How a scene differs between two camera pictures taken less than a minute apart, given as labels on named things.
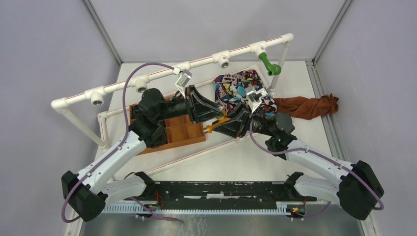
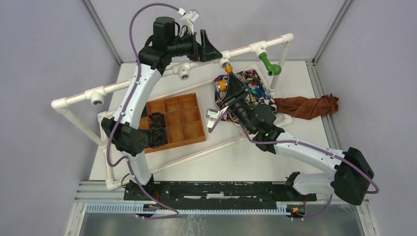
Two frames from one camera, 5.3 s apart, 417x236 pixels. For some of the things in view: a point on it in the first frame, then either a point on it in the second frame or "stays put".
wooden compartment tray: x=180 y=131 stays put
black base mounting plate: x=235 y=193 stays put
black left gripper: x=204 y=109 → x=209 y=52
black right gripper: x=236 y=126 → x=236 y=88
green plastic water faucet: x=273 y=70 stays put
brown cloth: x=306 y=108 stays put
